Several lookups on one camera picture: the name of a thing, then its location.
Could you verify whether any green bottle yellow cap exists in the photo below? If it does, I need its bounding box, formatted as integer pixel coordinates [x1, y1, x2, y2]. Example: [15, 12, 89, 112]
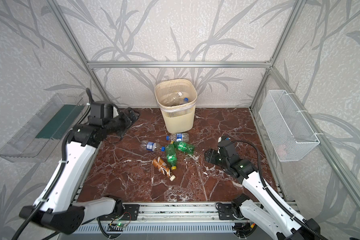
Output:
[166, 142, 178, 170]
[174, 142, 195, 155]

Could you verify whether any small bottle blue cap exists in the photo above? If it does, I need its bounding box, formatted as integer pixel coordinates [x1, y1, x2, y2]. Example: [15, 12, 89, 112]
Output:
[166, 133, 190, 142]

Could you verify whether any large clear bottle white cap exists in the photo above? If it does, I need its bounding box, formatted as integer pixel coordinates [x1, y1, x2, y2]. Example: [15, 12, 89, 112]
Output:
[163, 92, 183, 107]

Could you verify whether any brown Nescafe coffee bottle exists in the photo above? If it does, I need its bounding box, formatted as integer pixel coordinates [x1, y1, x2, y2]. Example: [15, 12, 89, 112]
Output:
[152, 157, 176, 182]

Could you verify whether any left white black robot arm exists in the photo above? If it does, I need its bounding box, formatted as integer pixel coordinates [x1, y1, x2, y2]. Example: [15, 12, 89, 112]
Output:
[12, 89, 140, 240]

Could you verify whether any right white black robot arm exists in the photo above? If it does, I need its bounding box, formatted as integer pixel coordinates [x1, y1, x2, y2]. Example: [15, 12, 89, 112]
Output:
[205, 138, 325, 240]

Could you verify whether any cream ribbed waste bin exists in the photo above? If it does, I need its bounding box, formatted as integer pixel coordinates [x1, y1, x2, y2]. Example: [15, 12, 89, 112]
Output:
[155, 79, 198, 134]

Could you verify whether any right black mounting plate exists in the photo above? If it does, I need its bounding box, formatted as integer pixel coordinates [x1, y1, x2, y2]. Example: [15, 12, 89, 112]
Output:
[215, 203, 244, 220]

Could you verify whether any black mounting plate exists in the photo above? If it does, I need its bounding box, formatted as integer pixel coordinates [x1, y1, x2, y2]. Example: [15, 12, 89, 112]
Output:
[215, 203, 244, 220]
[116, 204, 140, 221]

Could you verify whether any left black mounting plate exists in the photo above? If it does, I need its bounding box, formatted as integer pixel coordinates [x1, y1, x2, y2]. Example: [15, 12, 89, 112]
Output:
[116, 204, 140, 221]

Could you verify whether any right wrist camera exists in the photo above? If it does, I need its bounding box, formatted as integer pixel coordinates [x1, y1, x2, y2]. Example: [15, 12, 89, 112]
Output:
[218, 135, 241, 160]

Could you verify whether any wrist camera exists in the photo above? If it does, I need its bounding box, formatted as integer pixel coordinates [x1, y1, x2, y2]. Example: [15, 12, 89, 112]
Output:
[218, 135, 241, 160]
[88, 101, 119, 127]

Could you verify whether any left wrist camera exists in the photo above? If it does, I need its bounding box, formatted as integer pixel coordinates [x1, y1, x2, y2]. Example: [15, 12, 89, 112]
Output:
[88, 101, 119, 127]

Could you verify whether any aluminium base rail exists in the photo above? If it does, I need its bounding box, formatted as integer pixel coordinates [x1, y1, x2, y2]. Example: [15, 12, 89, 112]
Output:
[75, 202, 254, 235]

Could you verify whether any white wire mesh basket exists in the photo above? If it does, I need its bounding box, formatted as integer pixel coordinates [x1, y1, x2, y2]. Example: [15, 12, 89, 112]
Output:
[259, 90, 320, 162]

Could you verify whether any clear plastic wall tray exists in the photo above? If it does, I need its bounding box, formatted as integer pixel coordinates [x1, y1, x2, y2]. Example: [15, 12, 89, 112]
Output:
[0, 94, 85, 163]

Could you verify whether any aluminium frame bar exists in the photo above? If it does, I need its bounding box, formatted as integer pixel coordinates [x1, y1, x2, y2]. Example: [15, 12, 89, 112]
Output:
[87, 61, 271, 69]

